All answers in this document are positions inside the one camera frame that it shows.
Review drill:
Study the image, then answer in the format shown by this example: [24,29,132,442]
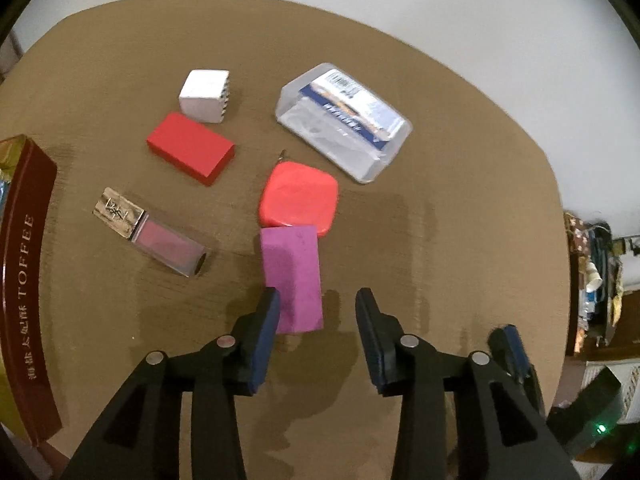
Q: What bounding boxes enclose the lip gloss tube gold cap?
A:
[93,188,208,278]

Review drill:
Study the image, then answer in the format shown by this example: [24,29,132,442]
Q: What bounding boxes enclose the purple rectangular block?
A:
[260,226,323,335]

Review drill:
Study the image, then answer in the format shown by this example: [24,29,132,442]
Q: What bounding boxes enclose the coral rounded square case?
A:
[258,160,338,237]

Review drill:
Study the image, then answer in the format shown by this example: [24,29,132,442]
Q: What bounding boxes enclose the clear plastic card box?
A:
[276,63,413,184]

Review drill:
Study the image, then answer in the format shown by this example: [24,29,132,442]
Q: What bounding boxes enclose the red rectangular block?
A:
[146,112,235,186]

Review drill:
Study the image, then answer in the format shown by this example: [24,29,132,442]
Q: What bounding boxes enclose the white cube block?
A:
[179,70,230,124]

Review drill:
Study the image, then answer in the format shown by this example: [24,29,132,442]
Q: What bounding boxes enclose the cluttered shelf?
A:
[563,211,639,358]

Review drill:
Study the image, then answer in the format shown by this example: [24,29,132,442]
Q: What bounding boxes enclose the red gold tin box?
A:
[1,134,62,446]

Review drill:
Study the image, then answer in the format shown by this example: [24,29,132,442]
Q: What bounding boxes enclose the brown tablecloth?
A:
[1,0,570,479]

